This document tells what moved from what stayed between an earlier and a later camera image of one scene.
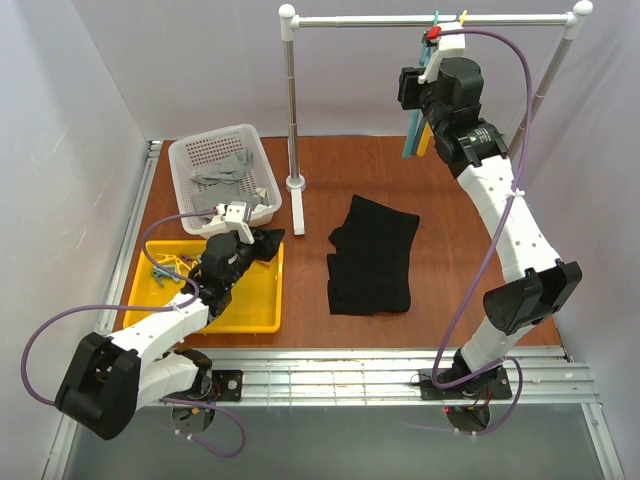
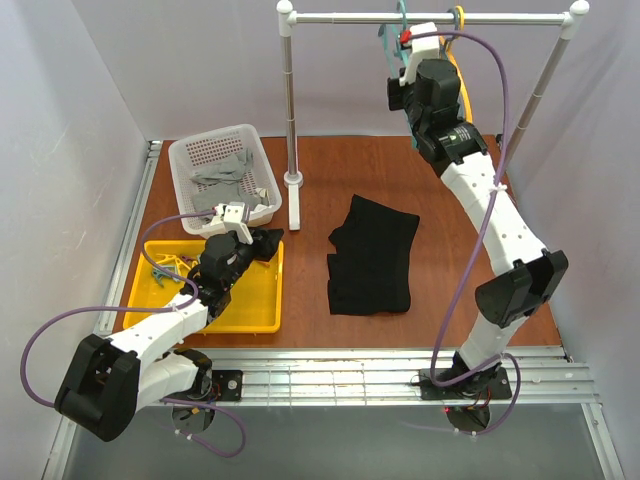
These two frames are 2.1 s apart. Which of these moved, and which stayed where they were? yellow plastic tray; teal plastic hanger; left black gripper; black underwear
Moved: teal plastic hanger
Stayed: black underwear; left black gripper; yellow plastic tray
